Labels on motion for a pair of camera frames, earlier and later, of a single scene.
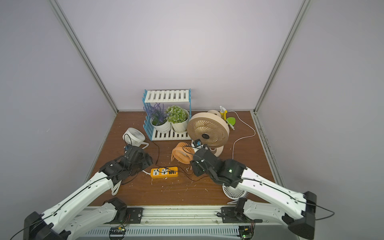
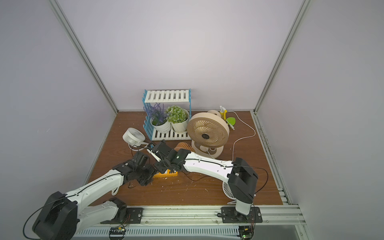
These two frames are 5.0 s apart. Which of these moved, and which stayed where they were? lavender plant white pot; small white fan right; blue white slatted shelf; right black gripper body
Moved: right black gripper body
Stayed: small white fan right; blue white slatted shelf; lavender plant white pot
